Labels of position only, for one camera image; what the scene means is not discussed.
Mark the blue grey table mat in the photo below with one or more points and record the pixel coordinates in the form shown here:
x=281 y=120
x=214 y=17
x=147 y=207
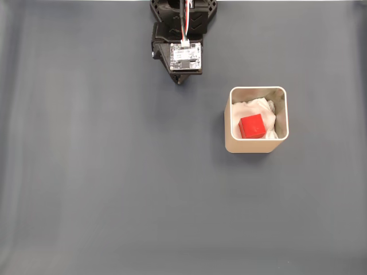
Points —
x=114 y=172

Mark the beige square box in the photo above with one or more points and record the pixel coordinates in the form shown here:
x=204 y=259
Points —
x=246 y=146

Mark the white crumpled cloth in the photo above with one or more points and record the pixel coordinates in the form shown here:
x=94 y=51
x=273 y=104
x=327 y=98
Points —
x=258 y=106

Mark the red cube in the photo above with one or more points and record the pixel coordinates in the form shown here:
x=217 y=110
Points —
x=252 y=126

